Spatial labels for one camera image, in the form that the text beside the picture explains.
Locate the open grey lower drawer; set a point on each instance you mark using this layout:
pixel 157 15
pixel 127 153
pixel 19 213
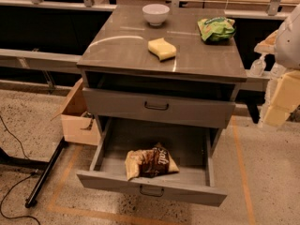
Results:
pixel 189 147

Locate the closed grey upper drawer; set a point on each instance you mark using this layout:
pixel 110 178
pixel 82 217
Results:
pixel 155 108

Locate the black metal leg bar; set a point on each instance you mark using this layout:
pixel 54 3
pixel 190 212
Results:
pixel 31 201

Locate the brown chip bag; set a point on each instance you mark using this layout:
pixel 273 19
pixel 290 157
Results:
pixel 150 162

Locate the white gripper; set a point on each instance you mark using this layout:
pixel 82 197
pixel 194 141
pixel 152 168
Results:
pixel 289 46

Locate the clear pump bottle left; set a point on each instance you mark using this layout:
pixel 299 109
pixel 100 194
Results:
pixel 258 66

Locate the clear pump bottle right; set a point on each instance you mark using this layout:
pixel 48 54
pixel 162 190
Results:
pixel 277 70

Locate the cardboard box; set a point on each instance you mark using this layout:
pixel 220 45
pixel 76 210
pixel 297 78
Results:
pixel 79 126

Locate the yellow sponge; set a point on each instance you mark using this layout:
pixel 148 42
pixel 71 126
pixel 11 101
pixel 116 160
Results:
pixel 162 49

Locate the clear pump bottle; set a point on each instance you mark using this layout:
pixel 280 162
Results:
pixel 258 66
pixel 277 70

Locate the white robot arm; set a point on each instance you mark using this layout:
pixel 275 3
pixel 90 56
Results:
pixel 287 54

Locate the grey drawer cabinet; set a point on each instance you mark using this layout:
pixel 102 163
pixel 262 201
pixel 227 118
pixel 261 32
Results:
pixel 164 73

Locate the green chip bag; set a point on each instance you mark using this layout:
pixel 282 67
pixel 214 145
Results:
pixel 216 29

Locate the white bowl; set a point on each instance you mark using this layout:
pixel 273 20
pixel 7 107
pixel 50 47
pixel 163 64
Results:
pixel 155 14

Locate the grey metal shelf rail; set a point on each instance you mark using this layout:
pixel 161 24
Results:
pixel 47 61

